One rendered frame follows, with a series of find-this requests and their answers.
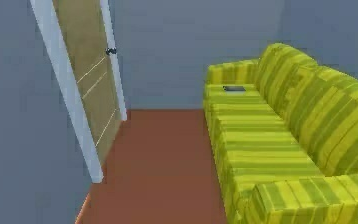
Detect black remote control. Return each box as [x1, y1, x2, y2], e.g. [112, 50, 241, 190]
[222, 85, 247, 93]

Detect tan wooden room door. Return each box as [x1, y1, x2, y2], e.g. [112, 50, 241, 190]
[29, 0, 128, 184]

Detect yellow green striped sofa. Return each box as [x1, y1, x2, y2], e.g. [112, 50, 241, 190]
[202, 42, 358, 224]

